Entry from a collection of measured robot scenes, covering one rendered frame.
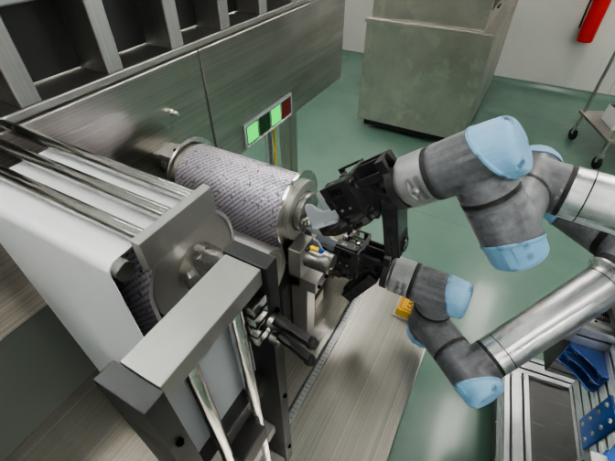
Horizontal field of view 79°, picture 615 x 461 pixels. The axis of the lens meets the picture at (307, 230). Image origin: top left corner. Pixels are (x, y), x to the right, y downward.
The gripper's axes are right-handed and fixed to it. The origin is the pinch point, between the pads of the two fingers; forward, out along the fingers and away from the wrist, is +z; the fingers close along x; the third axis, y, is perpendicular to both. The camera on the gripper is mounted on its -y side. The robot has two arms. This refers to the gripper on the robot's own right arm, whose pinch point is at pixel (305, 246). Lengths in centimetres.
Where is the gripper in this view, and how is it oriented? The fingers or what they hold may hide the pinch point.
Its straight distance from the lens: 85.1
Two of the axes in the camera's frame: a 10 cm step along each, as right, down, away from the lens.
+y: 0.0, -7.4, -6.8
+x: -4.8, 5.9, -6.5
